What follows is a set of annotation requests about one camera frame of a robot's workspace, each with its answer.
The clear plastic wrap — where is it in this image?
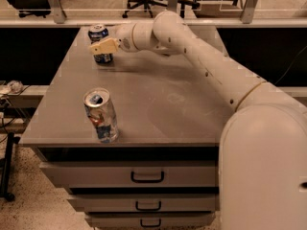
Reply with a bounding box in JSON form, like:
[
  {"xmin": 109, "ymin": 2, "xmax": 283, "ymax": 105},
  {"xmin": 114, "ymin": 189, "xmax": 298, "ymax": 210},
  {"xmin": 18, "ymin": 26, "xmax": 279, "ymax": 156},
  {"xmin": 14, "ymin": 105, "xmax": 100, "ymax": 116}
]
[{"xmin": 0, "ymin": 80, "xmax": 23, "ymax": 95}]

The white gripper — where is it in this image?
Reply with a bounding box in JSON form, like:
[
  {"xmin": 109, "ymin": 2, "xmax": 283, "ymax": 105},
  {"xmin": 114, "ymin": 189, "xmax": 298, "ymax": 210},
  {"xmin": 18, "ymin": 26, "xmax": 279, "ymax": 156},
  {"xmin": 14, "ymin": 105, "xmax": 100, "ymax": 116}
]
[{"xmin": 89, "ymin": 24, "xmax": 134, "ymax": 55}]

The blue pepsi can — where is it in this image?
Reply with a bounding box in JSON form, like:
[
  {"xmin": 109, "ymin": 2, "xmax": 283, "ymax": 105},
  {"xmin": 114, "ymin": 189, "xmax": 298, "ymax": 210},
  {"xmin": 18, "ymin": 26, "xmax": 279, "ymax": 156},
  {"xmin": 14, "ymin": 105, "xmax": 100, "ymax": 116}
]
[{"xmin": 87, "ymin": 24, "xmax": 113, "ymax": 64}]

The black office chair centre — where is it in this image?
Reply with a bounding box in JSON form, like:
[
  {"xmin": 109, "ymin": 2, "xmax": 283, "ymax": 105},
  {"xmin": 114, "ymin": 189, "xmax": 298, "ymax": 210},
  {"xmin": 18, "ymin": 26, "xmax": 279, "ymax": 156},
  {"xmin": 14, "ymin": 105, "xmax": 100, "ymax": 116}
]
[{"xmin": 122, "ymin": 0, "xmax": 200, "ymax": 18}]

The silver open soda can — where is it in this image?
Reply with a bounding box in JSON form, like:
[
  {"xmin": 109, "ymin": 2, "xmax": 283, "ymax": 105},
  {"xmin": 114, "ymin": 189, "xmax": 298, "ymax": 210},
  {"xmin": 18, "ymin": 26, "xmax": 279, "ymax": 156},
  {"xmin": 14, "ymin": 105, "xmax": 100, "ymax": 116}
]
[{"xmin": 83, "ymin": 87, "xmax": 119, "ymax": 143}]

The top grey drawer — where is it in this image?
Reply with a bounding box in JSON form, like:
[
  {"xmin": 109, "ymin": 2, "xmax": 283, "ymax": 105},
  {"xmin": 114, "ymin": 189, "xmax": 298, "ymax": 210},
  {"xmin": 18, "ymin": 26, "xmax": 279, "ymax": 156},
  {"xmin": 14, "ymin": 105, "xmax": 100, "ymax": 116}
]
[{"xmin": 39, "ymin": 161, "xmax": 218, "ymax": 188}]

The grey drawer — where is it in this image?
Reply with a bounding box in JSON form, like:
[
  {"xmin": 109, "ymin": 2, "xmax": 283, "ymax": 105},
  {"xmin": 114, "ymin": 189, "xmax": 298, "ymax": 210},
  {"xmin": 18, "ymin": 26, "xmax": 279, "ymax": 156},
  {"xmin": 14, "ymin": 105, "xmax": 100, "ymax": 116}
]
[
  {"xmin": 85, "ymin": 212, "xmax": 215, "ymax": 228},
  {"xmin": 39, "ymin": 161, "xmax": 218, "ymax": 188},
  {"xmin": 68, "ymin": 194, "xmax": 219, "ymax": 213}
]

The bottom grey drawer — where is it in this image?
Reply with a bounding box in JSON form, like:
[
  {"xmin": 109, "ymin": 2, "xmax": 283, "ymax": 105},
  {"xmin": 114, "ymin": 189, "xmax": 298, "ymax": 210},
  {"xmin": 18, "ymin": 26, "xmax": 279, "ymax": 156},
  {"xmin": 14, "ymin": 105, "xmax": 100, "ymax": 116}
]
[{"xmin": 85, "ymin": 212, "xmax": 215, "ymax": 228}]

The black stand leg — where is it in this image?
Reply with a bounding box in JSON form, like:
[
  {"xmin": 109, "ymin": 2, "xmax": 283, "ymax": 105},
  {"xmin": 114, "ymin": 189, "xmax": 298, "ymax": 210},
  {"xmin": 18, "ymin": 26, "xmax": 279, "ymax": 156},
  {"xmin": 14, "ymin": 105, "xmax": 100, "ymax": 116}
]
[{"xmin": 0, "ymin": 132, "xmax": 20, "ymax": 202}]

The middle grey drawer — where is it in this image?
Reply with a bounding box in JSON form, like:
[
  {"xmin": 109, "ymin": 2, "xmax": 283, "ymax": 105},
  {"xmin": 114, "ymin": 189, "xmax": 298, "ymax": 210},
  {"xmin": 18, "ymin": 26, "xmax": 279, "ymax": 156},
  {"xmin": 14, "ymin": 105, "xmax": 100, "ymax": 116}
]
[{"xmin": 68, "ymin": 194, "xmax": 219, "ymax": 213}]

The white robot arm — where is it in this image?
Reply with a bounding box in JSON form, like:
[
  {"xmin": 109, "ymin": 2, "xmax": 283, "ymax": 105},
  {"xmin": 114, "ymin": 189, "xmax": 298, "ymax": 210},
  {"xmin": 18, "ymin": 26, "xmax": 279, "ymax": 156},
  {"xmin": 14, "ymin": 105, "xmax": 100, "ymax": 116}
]
[{"xmin": 90, "ymin": 11, "xmax": 307, "ymax": 230}]

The grey drawer cabinet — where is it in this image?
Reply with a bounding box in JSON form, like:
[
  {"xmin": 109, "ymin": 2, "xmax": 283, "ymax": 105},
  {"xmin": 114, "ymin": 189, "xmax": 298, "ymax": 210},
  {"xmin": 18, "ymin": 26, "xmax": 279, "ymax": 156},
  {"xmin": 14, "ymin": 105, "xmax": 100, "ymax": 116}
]
[{"xmin": 18, "ymin": 25, "xmax": 238, "ymax": 230}]

